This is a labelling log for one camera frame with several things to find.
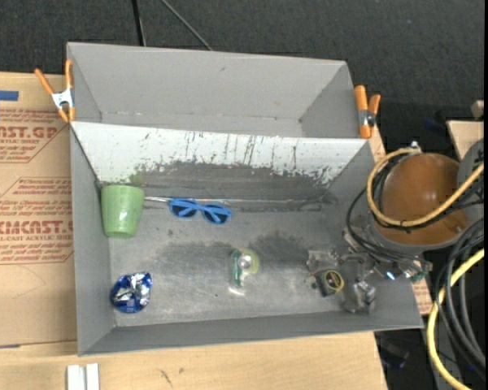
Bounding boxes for black and yellow tape measure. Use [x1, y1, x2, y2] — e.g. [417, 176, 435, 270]
[316, 268, 346, 298]

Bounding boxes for blue and silver crumpled packet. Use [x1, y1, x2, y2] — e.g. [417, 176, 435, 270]
[109, 271, 154, 314]

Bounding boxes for grey metal bin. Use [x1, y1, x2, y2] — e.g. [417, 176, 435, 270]
[66, 41, 425, 358]

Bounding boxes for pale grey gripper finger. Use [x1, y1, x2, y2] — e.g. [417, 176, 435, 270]
[307, 249, 341, 276]
[340, 279, 377, 315]

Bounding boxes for blue sunglasses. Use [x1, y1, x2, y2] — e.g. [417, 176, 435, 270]
[168, 197, 233, 225]

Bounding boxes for clear and green plastic bottle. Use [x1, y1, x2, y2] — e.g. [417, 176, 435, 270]
[228, 247, 261, 296]

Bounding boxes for brown cardboard board red print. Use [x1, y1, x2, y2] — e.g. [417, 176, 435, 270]
[0, 70, 434, 351]

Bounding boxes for green plastic cup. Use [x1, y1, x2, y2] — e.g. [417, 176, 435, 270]
[100, 184, 146, 239]

